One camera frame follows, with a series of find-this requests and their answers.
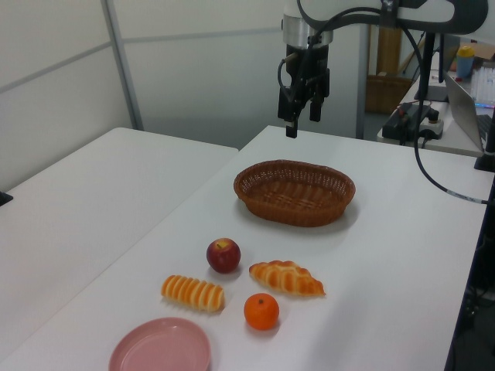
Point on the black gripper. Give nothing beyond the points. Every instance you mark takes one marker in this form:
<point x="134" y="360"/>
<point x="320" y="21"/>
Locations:
<point x="309" y="65"/>

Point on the red toy apple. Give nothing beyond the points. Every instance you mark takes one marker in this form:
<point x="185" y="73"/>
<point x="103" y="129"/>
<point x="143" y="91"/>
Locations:
<point x="223" y="257"/>

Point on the braided toy bread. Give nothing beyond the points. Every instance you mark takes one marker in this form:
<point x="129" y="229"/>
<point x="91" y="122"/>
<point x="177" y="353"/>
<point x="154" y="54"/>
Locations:
<point x="286" y="279"/>

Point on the orange toy mandarin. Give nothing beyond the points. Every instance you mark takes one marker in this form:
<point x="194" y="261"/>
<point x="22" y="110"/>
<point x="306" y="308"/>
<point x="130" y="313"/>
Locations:
<point x="261" y="312"/>

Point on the ridged toy bread roll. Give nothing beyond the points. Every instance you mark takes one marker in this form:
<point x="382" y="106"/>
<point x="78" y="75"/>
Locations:
<point x="193" y="293"/>

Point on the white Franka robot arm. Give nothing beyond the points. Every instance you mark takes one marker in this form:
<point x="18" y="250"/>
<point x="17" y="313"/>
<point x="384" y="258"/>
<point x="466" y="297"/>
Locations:
<point x="425" y="11"/>

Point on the brown woven basket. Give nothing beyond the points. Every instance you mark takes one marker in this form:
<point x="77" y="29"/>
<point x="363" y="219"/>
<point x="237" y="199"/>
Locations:
<point x="294" y="210"/>

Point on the pink plate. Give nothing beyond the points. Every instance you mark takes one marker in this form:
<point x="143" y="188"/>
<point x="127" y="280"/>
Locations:
<point x="160" y="348"/>

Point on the brown wooden cabinet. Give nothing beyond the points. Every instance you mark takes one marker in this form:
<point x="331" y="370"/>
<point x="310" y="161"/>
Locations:
<point x="386" y="94"/>

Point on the black power box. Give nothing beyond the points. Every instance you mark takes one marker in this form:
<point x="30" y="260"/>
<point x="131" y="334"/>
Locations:
<point x="398" y="123"/>

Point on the white emergency stop box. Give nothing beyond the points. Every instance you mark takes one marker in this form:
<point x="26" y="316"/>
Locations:
<point x="433" y="125"/>

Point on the black monitor stand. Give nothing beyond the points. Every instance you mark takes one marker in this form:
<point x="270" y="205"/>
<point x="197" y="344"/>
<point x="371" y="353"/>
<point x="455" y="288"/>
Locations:
<point x="429" y="69"/>

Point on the silver laptop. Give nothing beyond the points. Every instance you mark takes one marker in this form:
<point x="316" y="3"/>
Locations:
<point x="462" y="108"/>

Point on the blue bottle with yellow cap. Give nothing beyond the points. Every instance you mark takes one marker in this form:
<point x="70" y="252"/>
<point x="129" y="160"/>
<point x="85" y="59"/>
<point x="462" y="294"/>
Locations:
<point x="465" y="63"/>

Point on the grey partition post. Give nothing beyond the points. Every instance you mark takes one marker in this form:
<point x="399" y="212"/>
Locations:
<point x="123" y="77"/>

